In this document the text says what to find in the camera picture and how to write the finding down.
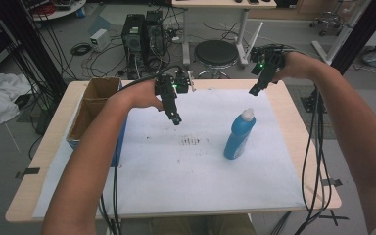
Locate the black round stool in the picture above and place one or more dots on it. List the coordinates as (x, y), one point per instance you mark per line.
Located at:
(216, 52)

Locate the office chair wheel base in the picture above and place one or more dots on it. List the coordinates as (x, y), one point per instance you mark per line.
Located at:
(328, 21)

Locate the black computer tower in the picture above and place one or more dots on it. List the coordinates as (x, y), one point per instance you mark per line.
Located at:
(154, 32)
(133, 36)

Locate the person's left hand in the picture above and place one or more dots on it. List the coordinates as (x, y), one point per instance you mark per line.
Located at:
(137, 94)

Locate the white crumpled cloth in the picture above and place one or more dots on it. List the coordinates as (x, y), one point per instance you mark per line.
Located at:
(0, 98)

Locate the black metal frame post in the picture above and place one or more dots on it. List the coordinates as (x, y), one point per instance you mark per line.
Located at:
(362, 32)
(36, 42)

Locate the white metal stand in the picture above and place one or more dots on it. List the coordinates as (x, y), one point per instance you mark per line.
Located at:
(347, 31)

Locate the small white box device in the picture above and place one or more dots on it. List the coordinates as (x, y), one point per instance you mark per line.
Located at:
(99, 39)

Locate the person's right hand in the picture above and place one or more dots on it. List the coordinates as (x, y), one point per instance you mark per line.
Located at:
(298, 67)

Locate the white desk with metal legs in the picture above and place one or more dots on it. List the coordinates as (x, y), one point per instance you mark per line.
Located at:
(222, 4)

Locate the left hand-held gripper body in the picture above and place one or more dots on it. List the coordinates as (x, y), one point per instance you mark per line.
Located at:
(171, 83)

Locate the black tape cross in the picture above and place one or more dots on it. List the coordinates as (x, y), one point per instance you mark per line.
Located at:
(333, 217)

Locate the white paper sheet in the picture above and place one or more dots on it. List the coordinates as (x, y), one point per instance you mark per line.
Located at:
(192, 176)

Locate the cardboard box with blue outside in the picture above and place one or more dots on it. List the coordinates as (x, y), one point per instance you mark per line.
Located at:
(91, 107)

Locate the round white table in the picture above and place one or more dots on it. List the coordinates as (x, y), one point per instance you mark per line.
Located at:
(62, 13)

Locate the black tape strip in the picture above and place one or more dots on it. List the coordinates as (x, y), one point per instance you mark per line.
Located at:
(27, 172)
(333, 182)

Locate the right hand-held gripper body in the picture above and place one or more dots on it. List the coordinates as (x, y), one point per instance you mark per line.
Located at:
(271, 58)

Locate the blue bottle with white cap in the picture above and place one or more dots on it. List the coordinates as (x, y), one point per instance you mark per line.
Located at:
(238, 137)

